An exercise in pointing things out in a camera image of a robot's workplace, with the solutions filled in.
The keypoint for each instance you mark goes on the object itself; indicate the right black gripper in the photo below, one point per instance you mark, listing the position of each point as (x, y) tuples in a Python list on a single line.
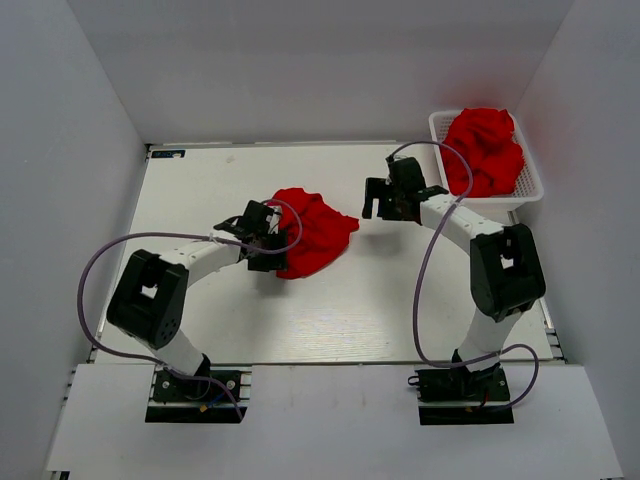
[(379, 188)]

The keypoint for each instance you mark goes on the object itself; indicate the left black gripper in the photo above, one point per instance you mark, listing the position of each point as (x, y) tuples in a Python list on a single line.
[(276, 262)]

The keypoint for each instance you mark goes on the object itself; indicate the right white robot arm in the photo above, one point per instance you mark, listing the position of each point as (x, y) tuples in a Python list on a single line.
[(506, 277)]

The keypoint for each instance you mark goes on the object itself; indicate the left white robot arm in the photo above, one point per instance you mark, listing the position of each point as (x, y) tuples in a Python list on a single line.
[(149, 299)]

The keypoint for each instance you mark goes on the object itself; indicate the red t shirt pile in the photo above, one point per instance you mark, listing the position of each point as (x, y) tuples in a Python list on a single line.
[(481, 156)]

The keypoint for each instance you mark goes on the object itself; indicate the blue table label sticker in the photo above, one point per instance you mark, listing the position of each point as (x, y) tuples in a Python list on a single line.
[(168, 154)]

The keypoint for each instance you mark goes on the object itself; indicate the white plastic basket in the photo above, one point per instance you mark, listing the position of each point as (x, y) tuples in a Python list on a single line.
[(528, 185)]

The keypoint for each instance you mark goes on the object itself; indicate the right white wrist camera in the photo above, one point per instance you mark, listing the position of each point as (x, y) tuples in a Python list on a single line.
[(395, 159)]

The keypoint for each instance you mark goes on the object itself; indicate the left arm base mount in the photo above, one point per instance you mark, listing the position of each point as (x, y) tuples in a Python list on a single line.
[(175, 401)]

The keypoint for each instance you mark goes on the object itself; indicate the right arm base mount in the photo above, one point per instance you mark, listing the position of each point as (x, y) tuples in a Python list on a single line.
[(455, 397)]

